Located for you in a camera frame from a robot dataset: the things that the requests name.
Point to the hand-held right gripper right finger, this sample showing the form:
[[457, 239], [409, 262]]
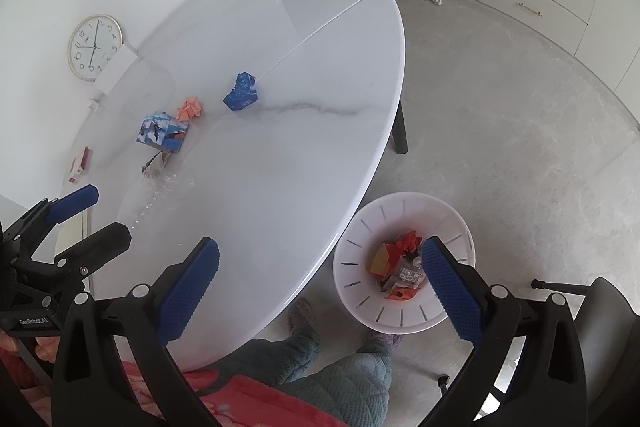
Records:
[[452, 292]]

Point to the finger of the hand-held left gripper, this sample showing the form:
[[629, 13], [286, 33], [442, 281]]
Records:
[[75, 202], [105, 239]]

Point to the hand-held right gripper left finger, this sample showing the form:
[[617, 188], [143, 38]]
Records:
[[192, 289]]

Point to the grey paper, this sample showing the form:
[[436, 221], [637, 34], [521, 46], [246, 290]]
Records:
[[407, 277]]

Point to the red paper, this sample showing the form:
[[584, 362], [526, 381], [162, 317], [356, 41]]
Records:
[[407, 241], [400, 296]]

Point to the clear plastic tray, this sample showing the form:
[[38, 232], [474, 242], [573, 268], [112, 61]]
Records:
[[155, 199]]

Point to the orange paper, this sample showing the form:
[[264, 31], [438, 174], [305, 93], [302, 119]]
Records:
[[381, 263]]

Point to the white slotted waste bin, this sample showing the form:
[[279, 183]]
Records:
[[365, 227]]

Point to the red and white small box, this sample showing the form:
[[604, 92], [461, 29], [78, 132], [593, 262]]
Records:
[[80, 164]]

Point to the purple grey slipper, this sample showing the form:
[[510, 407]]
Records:
[[382, 338], [302, 314]]

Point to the person's left leg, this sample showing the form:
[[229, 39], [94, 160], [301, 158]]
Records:
[[280, 357]]

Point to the person's leg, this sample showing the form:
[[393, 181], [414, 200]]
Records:
[[350, 382], [280, 357]]

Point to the blue patterned paper box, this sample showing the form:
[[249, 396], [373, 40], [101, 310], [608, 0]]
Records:
[[162, 132]]

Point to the white paper card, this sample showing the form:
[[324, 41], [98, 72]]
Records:
[[114, 72]]

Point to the person's right leg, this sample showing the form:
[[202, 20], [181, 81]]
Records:
[[350, 382]]

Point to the pink crumpled paper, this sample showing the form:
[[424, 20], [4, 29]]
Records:
[[190, 109]]

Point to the light grey chair black legs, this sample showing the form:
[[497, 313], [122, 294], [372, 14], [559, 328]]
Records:
[[607, 322]]

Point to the black table leg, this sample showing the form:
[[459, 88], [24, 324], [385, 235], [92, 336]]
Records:
[[400, 132]]

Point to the blue crumpled paper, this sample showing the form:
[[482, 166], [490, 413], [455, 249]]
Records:
[[242, 92]]

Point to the white round wall clock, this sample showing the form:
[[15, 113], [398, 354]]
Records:
[[94, 47]]

